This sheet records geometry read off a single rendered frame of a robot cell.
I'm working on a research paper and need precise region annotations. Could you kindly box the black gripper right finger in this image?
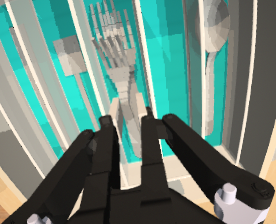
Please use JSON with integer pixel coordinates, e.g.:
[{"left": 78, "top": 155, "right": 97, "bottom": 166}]
[{"left": 136, "top": 93, "right": 275, "bottom": 224}]

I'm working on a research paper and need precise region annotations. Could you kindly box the silver fork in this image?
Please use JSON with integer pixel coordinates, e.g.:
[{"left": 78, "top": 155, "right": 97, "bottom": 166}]
[
  {"left": 91, "top": 33, "right": 142, "bottom": 158},
  {"left": 90, "top": 0, "right": 133, "bottom": 111},
  {"left": 103, "top": 9, "right": 141, "bottom": 135}
]

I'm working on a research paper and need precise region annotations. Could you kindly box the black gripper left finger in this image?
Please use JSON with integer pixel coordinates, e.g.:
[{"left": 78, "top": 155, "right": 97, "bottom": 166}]
[{"left": 1, "top": 97, "right": 124, "bottom": 224}]

